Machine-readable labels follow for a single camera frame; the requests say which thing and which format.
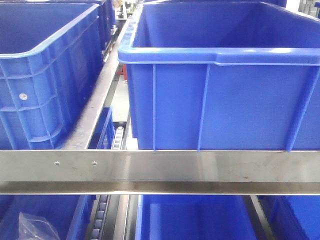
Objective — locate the large blue crate centre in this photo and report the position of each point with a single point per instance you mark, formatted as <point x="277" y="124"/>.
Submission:
<point x="222" y="75"/>

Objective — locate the blue crate lower centre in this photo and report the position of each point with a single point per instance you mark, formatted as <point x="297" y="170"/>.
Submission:
<point x="193" y="217"/>

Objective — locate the roller conveyor track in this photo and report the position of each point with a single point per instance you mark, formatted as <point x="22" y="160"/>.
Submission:
<point x="98" y="218"/>

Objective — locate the blue crate far left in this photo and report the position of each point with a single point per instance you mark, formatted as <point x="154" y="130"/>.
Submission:
<point x="50" y="60"/>

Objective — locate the blue crate lower left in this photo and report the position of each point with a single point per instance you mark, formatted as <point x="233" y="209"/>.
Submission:
<point x="69" y="214"/>

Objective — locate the blue crate lower right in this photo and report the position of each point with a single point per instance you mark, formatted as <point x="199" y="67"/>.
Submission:
<point x="292" y="217"/>

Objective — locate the clear plastic bag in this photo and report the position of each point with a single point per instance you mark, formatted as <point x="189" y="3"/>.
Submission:
<point x="32" y="227"/>

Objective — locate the stainless steel shelf rail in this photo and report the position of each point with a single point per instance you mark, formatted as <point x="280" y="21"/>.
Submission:
<point x="221" y="172"/>

